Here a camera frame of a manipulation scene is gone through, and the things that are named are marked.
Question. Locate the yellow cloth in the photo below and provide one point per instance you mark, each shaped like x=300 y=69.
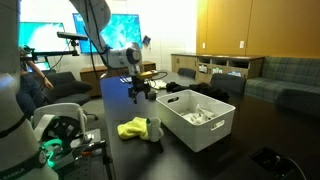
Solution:
x=133 y=128

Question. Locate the white mug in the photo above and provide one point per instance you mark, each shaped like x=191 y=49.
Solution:
x=154 y=131

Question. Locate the white towel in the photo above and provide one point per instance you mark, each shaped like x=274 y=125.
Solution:
x=199 y=115

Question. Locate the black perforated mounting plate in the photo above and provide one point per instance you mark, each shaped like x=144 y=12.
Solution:
x=90 y=160

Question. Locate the small dark tape roll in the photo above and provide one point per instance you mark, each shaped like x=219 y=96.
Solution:
x=152 y=96

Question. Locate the black cloth heap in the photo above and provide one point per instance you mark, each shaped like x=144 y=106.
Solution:
x=213 y=91

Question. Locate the person in striped top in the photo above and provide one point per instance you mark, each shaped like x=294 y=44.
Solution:
x=30 y=90

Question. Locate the recessed table power box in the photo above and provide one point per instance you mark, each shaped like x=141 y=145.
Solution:
x=273 y=161

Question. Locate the white wall outlet plate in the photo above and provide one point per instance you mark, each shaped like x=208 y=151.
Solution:
x=241 y=44

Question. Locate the wooden shelf cabinet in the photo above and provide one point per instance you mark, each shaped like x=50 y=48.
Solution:
x=226 y=65

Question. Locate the low wooden TV bench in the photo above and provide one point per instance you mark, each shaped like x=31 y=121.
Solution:
x=96 y=75

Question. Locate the green marker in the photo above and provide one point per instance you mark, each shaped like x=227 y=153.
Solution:
x=148 y=121

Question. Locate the green plaid sofa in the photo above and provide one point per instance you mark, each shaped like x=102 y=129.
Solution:
x=286 y=83

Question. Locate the dark upholstered chair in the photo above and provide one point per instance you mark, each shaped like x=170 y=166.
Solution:
x=230 y=83
x=186 y=73

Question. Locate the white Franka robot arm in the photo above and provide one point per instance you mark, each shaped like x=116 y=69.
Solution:
x=16 y=133

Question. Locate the black office swivel chair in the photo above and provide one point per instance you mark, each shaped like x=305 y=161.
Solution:
x=66 y=88

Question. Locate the crumpled white cloth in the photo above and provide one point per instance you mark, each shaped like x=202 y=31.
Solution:
x=158 y=84

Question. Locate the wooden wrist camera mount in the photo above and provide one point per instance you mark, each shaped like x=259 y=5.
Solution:
x=148 y=74

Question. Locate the white plastic basket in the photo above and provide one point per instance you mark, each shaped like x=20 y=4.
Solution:
x=200 y=133

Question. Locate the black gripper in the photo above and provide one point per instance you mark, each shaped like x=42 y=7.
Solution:
x=140 y=87

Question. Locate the large wall TV screen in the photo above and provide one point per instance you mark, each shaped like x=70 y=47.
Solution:
x=120 y=31

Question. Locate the tablet with lit screen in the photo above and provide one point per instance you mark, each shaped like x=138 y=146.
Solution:
x=125 y=79

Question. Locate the small monitor screen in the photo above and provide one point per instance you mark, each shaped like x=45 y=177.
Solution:
x=43 y=36

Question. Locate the black camera on stand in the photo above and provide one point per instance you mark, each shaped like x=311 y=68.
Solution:
x=71 y=36

